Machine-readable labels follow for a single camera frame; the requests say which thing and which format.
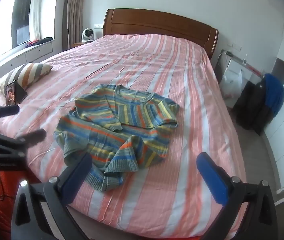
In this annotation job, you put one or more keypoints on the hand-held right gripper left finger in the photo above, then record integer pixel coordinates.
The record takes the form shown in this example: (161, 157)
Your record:
(78, 177)

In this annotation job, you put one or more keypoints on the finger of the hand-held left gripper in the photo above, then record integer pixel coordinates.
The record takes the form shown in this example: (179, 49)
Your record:
(31, 136)
(5, 110)

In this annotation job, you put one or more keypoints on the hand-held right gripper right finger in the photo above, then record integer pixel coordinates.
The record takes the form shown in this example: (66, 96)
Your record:
(212, 177)

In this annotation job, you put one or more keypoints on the multicolour striped knit sweater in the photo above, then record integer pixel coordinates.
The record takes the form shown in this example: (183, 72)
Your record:
(122, 130)

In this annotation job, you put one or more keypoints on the dark clothes on windowsill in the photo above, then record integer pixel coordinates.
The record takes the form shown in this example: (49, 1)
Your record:
(40, 40)

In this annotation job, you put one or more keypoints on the black smartphone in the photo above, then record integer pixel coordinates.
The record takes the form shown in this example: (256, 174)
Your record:
(13, 93)

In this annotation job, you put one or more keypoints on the brown striped pillow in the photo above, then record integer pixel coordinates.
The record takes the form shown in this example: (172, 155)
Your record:
(24, 75)

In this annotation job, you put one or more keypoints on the black jacket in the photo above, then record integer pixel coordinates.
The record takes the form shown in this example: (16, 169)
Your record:
(252, 105)

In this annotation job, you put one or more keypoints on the window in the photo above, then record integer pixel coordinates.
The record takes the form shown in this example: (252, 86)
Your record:
(4, 17)

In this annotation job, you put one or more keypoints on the white plastic bag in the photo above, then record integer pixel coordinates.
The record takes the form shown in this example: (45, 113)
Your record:
(232, 83)

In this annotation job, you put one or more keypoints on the wooden nightstand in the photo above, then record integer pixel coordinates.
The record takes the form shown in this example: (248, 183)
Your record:
(78, 44)

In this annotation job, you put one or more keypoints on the blue cloth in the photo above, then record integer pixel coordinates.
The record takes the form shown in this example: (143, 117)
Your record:
(274, 92)

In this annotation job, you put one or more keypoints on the white round fan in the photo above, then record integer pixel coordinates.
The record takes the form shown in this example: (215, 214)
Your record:
(88, 34)

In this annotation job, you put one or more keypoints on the white desk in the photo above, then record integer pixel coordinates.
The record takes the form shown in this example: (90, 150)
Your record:
(249, 67)

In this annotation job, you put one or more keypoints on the beige curtain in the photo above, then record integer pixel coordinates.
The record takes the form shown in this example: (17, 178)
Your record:
(75, 12)

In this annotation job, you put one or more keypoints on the clear water bottle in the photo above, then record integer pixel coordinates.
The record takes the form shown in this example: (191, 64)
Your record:
(245, 60)

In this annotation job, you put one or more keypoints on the pink striped bedspread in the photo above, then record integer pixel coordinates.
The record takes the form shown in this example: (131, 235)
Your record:
(157, 65)

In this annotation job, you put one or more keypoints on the wooden headboard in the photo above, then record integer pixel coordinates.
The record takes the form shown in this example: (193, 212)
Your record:
(157, 22)

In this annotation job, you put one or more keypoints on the long white wall socket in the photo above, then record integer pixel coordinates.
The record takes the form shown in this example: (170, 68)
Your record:
(234, 46)

